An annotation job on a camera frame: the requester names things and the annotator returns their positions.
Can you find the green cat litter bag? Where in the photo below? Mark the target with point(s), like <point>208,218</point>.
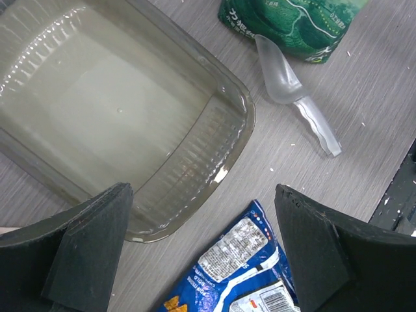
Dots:
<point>309,30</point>

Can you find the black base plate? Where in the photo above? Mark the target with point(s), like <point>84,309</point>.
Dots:
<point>396,209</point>

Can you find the blue chip bag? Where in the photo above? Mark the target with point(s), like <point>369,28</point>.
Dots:
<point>245,269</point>

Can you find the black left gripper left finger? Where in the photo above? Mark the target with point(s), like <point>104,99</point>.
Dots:
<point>67,262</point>

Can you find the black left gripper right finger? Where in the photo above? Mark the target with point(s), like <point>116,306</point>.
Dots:
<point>340,263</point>

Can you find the translucent grey litter box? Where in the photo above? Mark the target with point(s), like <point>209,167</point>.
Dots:
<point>99,92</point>

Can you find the clear plastic scoop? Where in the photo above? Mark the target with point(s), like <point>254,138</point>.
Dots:
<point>284,88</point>

